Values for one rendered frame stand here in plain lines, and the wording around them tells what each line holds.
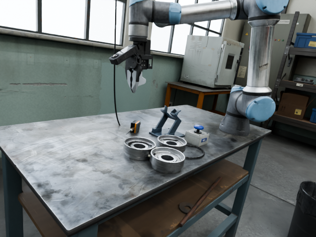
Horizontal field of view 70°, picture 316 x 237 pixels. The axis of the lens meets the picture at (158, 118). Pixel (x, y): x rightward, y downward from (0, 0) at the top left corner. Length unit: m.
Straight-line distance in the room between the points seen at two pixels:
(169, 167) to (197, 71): 2.53
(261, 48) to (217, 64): 1.98
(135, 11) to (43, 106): 1.57
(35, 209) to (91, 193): 0.41
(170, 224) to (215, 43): 2.45
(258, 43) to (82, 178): 0.80
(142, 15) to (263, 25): 0.46
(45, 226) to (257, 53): 0.98
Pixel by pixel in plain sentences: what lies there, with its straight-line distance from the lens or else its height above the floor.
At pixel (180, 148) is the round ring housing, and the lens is 0.77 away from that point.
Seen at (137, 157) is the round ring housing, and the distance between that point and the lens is 0.72.
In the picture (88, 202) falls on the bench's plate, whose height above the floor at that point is 0.80.
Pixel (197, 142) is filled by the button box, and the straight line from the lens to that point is 0.90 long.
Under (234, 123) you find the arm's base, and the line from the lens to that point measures 1.16.
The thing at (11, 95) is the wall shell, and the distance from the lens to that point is 2.18.
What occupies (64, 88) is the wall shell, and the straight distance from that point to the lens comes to 2.32.
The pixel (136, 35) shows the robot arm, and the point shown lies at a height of 1.18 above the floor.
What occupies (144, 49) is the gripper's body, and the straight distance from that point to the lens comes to 0.93.
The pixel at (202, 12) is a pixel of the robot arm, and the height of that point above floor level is 1.32.
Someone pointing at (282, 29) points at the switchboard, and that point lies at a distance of 4.55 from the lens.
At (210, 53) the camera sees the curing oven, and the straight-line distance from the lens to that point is 3.03.
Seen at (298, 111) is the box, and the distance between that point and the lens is 4.14.
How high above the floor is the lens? 1.13
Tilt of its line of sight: 16 degrees down
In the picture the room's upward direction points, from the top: 8 degrees clockwise
